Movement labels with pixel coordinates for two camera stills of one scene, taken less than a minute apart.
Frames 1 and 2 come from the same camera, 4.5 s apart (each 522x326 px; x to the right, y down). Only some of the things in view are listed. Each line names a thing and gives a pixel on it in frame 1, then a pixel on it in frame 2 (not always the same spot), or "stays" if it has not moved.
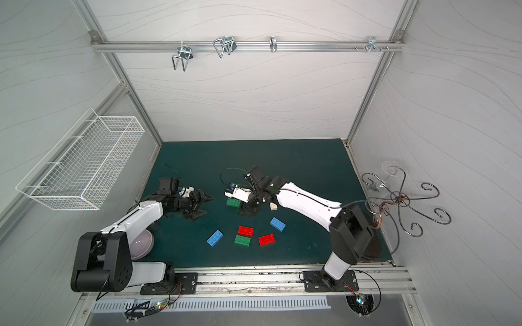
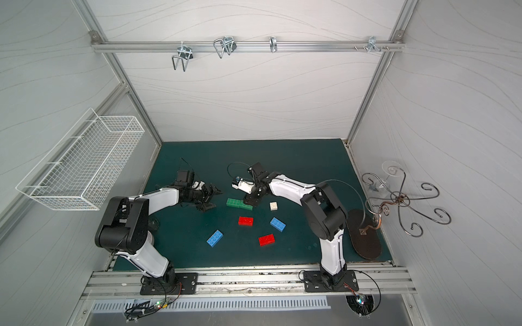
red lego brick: [245, 231] → [245, 221]
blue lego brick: [277, 224] stays
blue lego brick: [215, 238] stays
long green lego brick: [233, 202] stays
